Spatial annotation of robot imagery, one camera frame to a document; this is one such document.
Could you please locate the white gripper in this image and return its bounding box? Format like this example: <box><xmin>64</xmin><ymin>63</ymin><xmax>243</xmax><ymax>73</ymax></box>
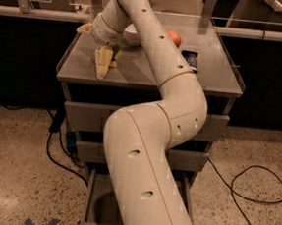
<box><xmin>76</xmin><ymin>13</ymin><xmax>127</xmax><ymax>80</ymax></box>

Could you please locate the middle grey drawer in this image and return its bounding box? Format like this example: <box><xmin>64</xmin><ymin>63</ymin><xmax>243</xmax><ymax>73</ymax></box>
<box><xmin>76</xmin><ymin>141</ymin><xmax>209</xmax><ymax>172</ymax></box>

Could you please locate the black floor cable right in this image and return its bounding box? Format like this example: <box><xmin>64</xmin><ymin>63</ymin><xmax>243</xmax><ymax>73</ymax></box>
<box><xmin>201</xmin><ymin>158</ymin><xmax>282</xmax><ymax>225</ymax></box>

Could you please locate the black floor cable left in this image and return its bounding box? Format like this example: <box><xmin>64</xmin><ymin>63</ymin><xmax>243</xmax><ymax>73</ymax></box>
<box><xmin>0</xmin><ymin>103</ymin><xmax>95</xmax><ymax>187</ymax></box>

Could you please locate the white bowl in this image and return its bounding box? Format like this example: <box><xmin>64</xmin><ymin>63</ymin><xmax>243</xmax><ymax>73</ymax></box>
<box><xmin>123</xmin><ymin>24</ymin><xmax>141</xmax><ymax>46</ymax></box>

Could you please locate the orange fruit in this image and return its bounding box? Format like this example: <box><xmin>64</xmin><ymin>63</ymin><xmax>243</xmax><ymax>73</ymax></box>
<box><xmin>168</xmin><ymin>30</ymin><xmax>182</xmax><ymax>48</ymax></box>

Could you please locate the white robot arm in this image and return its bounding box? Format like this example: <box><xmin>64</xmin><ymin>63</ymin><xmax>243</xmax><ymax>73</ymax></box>
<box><xmin>80</xmin><ymin>0</ymin><xmax>207</xmax><ymax>225</ymax></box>

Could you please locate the blue power adapter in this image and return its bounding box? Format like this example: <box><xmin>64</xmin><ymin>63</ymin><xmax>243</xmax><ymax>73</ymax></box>
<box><xmin>65</xmin><ymin>131</ymin><xmax>77</xmax><ymax>153</ymax></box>

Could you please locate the dark blue snack bar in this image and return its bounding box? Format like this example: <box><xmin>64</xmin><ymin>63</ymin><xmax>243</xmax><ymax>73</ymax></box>
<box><xmin>182</xmin><ymin>50</ymin><xmax>198</xmax><ymax>73</ymax></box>

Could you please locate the black floor cable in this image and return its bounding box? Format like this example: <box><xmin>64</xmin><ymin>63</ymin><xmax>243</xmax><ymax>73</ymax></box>
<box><xmin>0</xmin><ymin>103</ymin><xmax>95</xmax><ymax>187</ymax></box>
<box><xmin>201</xmin><ymin>158</ymin><xmax>282</xmax><ymax>225</ymax></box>

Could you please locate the green yellow sponge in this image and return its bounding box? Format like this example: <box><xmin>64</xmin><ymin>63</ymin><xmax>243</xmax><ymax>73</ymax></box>
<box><xmin>110</xmin><ymin>45</ymin><xmax>121</xmax><ymax>68</ymax></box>

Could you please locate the top grey drawer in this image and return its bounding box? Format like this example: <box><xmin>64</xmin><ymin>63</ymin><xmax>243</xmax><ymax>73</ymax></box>
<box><xmin>65</xmin><ymin>101</ymin><xmax>229</xmax><ymax>142</ymax></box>

